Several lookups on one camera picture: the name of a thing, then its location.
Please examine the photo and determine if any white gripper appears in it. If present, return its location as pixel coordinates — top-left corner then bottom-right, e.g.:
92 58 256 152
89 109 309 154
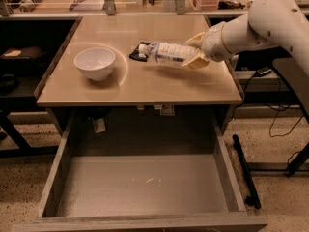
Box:
181 22 234 71

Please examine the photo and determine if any blue plastic bottle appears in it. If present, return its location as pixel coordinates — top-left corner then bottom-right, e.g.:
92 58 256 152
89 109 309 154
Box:
138 41 198 67

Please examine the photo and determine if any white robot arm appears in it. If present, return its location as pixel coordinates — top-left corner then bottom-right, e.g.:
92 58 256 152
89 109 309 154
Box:
185 0 309 73

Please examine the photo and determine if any beige top counter cabinet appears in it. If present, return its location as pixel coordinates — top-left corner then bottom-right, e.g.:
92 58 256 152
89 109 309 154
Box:
36 14 242 108

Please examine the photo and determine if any grey open drawer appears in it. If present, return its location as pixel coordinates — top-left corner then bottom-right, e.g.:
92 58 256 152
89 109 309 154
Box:
12 107 267 232

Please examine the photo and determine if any dark blue snack packet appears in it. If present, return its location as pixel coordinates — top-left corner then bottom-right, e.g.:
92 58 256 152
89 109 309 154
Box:
129 42 149 62

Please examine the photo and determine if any black phone on shelf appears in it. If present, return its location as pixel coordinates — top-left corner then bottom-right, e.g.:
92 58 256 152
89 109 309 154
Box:
254 67 271 77

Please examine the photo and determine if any white ceramic bowl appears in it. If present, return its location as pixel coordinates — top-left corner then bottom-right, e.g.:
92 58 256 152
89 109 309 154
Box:
73 47 116 81

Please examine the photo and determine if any white paper tag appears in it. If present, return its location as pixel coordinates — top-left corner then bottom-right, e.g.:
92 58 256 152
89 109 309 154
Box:
93 118 106 133

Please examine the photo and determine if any dark side desk left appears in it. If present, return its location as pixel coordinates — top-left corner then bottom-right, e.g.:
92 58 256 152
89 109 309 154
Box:
0 18 76 158

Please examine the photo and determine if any black cable on floor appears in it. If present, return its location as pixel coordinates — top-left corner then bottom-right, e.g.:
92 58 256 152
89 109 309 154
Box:
264 103 305 139

